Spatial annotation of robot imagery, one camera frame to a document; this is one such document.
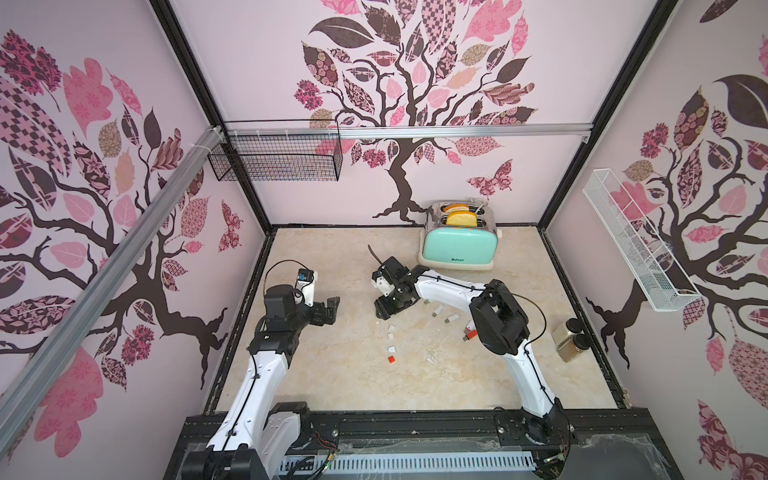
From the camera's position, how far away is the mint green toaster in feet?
3.23

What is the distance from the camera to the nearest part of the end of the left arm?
2.31 ft

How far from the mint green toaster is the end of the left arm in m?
0.41

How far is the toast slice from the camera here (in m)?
0.98

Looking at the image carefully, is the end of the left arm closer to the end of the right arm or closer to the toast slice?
the end of the right arm

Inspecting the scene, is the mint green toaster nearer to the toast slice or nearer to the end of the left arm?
the toast slice

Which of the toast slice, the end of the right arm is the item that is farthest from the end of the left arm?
the toast slice

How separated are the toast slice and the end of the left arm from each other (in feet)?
1.57
